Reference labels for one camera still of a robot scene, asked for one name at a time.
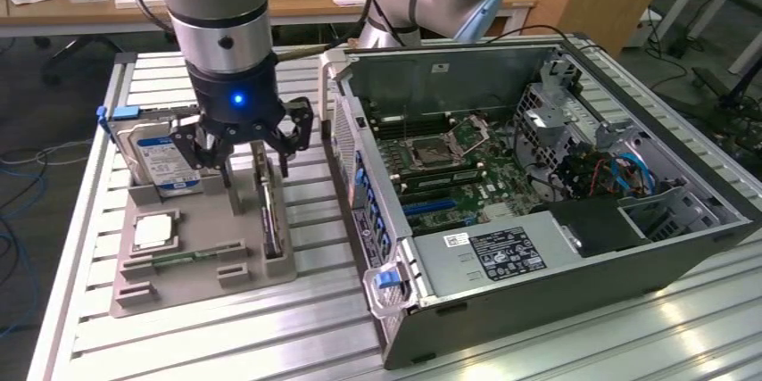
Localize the metal disk bay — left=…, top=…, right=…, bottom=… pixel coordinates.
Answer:
left=615, top=183, right=725, bottom=244

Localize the silver CPU chip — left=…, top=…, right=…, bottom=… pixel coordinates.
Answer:
left=131, top=215, right=178, bottom=251

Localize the hard disk with blue caddy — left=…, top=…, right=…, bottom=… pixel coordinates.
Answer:
left=95, top=103, right=220, bottom=199

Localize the black office chair base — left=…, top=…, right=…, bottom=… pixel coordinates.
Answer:
left=32, top=35, right=127, bottom=86

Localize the dark grey PC case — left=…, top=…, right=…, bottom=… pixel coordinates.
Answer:
left=318, top=32, right=762, bottom=371

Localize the green RAM stick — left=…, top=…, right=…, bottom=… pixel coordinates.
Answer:
left=396, top=168, right=484, bottom=191
left=151, top=249, right=219, bottom=269

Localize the perforated metal drive cage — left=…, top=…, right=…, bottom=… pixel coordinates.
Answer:
left=511, top=81, right=602, bottom=177

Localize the beige braided cable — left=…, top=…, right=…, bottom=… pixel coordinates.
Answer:
left=271, top=43, right=350, bottom=63

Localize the black plastic air shroud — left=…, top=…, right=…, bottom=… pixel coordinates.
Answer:
left=547, top=196, right=654, bottom=260

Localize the blue expansion slot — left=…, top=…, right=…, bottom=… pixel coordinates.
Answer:
left=403, top=196, right=455, bottom=218

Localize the grey parts rack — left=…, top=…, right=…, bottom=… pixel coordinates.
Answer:
left=111, top=130, right=300, bottom=319

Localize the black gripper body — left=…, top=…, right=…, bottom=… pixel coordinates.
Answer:
left=186, top=53, right=288, bottom=146

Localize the grey power supply unit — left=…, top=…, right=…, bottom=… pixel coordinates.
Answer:
left=408, top=212, right=585, bottom=309

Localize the metal socket cover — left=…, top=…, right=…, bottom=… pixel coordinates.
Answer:
left=443, top=112, right=496, bottom=144

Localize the blue disk wire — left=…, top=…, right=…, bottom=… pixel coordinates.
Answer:
left=613, top=152, right=657, bottom=198

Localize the green motherboard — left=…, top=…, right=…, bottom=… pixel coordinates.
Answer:
left=363, top=102, right=541, bottom=237

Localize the black disk power wire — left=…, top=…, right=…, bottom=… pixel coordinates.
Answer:
left=558, top=148, right=598, bottom=200

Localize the CPU socket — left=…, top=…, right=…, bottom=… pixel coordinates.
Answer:
left=410, top=135, right=463, bottom=172

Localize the green graphics card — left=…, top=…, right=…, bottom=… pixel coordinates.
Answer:
left=252, top=138, right=292, bottom=261

